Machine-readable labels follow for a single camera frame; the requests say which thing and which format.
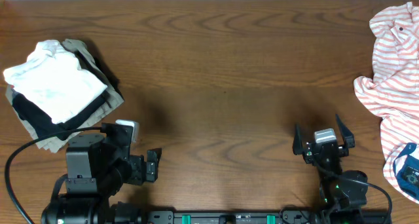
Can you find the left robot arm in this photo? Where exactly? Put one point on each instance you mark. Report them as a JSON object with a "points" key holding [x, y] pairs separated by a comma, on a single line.
{"points": [[98, 165]]}

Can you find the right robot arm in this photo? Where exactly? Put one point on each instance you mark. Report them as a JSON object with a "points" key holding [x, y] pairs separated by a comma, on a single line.
{"points": [[339, 189]]}

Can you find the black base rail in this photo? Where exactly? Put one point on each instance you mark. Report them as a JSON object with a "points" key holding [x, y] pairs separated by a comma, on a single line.
{"points": [[229, 217]]}

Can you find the pink white striped shirt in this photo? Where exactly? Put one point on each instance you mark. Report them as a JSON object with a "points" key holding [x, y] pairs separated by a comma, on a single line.
{"points": [[392, 92]]}

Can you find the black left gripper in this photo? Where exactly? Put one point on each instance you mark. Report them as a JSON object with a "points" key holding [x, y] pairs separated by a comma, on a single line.
{"points": [[138, 175]]}

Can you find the folded black garment red waistband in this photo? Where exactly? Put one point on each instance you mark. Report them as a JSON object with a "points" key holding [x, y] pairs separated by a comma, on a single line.
{"points": [[42, 123]]}

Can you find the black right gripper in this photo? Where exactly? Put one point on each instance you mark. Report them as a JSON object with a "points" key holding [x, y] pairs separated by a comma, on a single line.
{"points": [[347, 137]]}

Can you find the white t-shirt green logo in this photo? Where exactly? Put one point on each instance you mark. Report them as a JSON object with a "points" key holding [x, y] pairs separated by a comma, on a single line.
{"points": [[53, 79]]}

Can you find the dark blue garment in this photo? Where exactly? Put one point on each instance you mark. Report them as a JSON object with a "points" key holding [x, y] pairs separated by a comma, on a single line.
{"points": [[405, 169]]}

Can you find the folded khaki garment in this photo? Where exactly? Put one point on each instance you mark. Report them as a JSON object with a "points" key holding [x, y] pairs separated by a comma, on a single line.
{"points": [[55, 141]]}

